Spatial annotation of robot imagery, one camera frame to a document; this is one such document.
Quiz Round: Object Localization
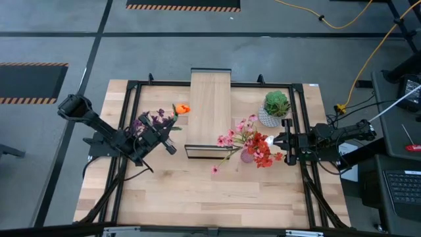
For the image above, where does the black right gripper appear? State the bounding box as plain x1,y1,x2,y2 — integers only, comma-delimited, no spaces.
272,118,310,166

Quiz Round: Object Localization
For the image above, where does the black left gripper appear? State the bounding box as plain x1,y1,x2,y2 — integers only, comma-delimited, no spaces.
133,113,178,162

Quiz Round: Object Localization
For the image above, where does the red flower bunch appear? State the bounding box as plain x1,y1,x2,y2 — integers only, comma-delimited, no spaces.
245,131,284,169

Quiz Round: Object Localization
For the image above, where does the orange tulip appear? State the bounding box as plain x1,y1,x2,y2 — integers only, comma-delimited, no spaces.
171,103,191,132

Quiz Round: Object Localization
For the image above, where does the purple flower bunch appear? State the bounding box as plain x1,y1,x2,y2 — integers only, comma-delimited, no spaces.
130,107,175,134

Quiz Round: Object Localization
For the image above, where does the pink glass vase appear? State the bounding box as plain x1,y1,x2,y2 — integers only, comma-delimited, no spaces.
239,147,255,165

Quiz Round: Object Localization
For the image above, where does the pink blossom flower spray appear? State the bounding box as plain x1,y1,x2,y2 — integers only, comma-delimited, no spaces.
210,113,259,174

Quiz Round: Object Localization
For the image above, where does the green succulent in patterned pot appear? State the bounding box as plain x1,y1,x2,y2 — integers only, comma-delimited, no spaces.
257,90,292,128

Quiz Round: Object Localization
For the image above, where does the white paper sheet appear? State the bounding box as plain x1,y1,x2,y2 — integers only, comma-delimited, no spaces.
338,142,360,182

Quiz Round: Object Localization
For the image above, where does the dark gray side table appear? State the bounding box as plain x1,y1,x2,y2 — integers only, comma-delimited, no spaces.
370,70,421,161
374,153,421,237

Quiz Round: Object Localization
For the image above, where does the white rod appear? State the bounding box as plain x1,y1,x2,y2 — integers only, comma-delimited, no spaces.
368,84,421,123

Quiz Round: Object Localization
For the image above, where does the black mat with hazard stripes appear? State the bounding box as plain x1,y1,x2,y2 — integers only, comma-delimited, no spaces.
0,62,69,105
125,0,241,13

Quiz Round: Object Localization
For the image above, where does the black laptop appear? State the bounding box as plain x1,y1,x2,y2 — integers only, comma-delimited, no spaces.
382,169,421,223

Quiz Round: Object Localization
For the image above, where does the black device with screen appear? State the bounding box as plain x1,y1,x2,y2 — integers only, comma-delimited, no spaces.
396,74,421,113

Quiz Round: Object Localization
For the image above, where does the black stand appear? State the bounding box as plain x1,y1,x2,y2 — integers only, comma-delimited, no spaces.
383,0,421,84

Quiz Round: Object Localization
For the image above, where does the black crossbar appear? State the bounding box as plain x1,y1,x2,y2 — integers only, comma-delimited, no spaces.
0,222,421,237

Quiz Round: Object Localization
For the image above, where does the gray chair base leg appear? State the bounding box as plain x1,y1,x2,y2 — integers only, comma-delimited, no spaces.
0,143,26,159

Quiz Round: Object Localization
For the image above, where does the wooden shelf black frame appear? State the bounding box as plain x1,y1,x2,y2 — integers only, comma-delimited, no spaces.
183,67,233,160

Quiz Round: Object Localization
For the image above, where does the yellow extension cable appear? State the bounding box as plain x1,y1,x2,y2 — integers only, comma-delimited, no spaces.
274,0,375,30
334,0,421,115

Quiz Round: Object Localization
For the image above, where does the silver metal bracket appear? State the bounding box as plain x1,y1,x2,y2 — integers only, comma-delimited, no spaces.
102,225,141,237
284,229,326,237

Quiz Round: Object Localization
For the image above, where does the red handled screwdriver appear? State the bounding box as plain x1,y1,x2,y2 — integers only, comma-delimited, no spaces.
401,123,421,153

